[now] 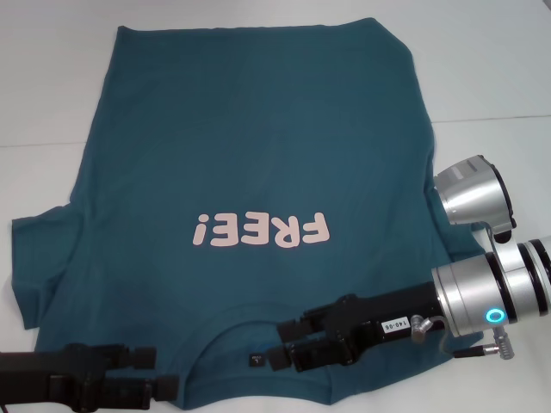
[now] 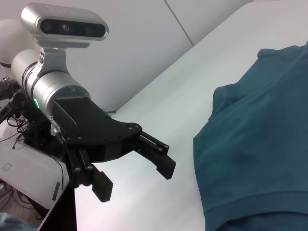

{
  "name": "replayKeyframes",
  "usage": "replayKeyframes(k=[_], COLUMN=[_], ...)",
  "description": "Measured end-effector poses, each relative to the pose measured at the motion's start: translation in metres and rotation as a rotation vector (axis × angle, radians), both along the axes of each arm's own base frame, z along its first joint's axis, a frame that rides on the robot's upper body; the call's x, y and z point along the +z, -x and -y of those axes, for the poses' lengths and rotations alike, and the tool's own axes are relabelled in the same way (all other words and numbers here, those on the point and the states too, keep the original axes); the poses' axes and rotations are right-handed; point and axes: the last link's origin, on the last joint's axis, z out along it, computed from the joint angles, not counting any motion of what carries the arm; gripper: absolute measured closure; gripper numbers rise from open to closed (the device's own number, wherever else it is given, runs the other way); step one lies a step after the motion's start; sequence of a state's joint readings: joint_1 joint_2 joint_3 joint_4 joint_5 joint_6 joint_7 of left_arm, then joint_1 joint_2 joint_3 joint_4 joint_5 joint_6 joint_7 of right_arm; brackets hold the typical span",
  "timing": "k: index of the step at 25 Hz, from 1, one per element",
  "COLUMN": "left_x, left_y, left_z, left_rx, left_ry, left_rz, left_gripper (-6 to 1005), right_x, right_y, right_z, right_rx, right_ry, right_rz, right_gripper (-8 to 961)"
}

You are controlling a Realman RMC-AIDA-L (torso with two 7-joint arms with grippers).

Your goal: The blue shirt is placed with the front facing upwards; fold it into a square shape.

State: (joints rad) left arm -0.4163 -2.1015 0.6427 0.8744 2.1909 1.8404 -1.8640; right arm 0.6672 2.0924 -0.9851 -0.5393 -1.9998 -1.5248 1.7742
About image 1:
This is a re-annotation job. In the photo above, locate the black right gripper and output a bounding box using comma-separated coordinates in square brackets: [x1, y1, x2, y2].
[266, 281, 441, 373]

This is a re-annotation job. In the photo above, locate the blue FREE print T-shirt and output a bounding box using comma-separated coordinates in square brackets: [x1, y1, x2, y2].
[10, 16, 496, 413]

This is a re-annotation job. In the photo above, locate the right arm grey connector cable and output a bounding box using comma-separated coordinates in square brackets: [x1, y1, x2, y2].
[410, 315, 517, 359]

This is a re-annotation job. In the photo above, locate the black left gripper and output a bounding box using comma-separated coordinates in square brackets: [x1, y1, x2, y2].
[0, 342, 180, 413]

